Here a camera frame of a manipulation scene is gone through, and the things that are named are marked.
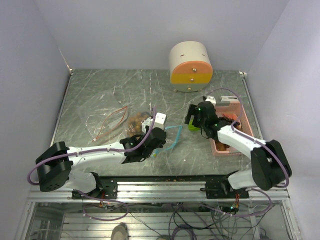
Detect blue zip top bag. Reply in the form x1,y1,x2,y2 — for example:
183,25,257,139
120,111,182,163

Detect fake green vegetable piece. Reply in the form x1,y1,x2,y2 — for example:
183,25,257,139
188,116,200,132

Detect pink perforated plastic basket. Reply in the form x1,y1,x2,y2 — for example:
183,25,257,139
210,102,254,158

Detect orange zip top bag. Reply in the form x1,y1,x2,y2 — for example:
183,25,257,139
77,90,128,142

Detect fake brown round fruit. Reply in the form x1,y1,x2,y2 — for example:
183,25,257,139
233,121,243,131

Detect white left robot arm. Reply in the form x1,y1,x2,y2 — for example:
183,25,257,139
35,112,167,199

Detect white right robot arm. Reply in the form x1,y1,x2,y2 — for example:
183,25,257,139
185,101,292,198

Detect fake brown longan bunch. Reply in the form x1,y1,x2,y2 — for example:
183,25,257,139
125,112,149,137

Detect small white plastic clip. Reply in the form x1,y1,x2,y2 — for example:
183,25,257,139
220,95,239,103

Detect round mini drawer cabinet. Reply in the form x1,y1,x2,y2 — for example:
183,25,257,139
169,41,214,93

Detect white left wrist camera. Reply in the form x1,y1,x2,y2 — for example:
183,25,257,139
152,112,167,130

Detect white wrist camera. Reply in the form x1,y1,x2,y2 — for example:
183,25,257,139
152,112,167,130
202,95,217,106

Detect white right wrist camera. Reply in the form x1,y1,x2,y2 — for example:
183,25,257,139
202,95,217,106

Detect aluminium rail frame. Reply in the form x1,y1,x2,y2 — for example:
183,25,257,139
17,175,302,240

